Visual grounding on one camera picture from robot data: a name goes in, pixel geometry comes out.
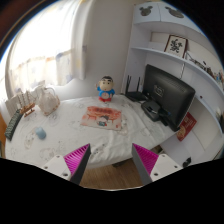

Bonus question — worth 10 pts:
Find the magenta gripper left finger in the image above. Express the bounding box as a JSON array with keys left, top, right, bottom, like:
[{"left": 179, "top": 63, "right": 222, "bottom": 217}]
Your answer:
[{"left": 42, "top": 143, "right": 92, "bottom": 186}]

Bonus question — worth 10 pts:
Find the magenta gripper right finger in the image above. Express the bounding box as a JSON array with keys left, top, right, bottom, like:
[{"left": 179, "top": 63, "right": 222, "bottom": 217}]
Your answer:
[{"left": 131, "top": 143, "right": 184, "bottom": 186}]

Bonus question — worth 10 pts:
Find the white patterned tablecloth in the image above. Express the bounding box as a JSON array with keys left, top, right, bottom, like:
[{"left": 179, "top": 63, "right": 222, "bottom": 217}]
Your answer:
[{"left": 5, "top": 95, "right": 174, "bottom": 169}]

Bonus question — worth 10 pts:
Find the red packet on shelf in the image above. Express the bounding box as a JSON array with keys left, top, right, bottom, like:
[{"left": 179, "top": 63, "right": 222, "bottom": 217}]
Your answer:
[{"left": 176, "top": 113, "right": 197, "bottom": 141}]

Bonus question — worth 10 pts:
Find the black wifi router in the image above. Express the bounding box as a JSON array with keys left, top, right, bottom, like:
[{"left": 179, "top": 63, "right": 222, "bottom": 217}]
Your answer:
[{"left": 125, "top": 76, "right": 147, "bottom": 102}]

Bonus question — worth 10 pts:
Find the black computer monitor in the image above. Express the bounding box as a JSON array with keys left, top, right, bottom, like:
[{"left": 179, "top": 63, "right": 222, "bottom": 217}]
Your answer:
[{"left": 141, "top": 65, "right": 196, "bottom": 132}]

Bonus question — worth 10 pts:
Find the dark green keyboard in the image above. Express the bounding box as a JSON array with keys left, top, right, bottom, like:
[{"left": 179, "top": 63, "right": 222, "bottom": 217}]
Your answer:
[{"left": 4, "top": 109, "right": 22, "bottom": 141}]

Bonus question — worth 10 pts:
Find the cartoon boy figurine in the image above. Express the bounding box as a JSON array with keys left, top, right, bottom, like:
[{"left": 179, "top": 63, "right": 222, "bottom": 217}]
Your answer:
[{"left": 96, "top": 76, "right": 115, "bottom": 102}]

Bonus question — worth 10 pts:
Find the wooden model sailing ship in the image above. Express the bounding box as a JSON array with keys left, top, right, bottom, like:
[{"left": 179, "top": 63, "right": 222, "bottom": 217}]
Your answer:
[{"left": 17, "top": 91, "right": 35, "bottom": 117}]

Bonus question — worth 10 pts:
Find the white sheer curtain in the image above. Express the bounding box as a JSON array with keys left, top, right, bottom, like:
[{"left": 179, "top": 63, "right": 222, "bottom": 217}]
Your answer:
[{"left": 5, "top": 0, "right": 96, "bottom": 97}]

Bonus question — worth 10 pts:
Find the framed picture on shelf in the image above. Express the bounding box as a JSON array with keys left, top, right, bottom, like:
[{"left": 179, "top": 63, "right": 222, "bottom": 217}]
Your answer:
[{"left": 164, "top": 35, "right": 188, "bottom": 58}]

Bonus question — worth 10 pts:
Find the white wall shelf unit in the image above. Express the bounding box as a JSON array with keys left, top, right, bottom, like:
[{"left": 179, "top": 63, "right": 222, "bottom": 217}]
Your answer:
[{"left": 122, "top": 2, "right": 224, "bottom": 164}]

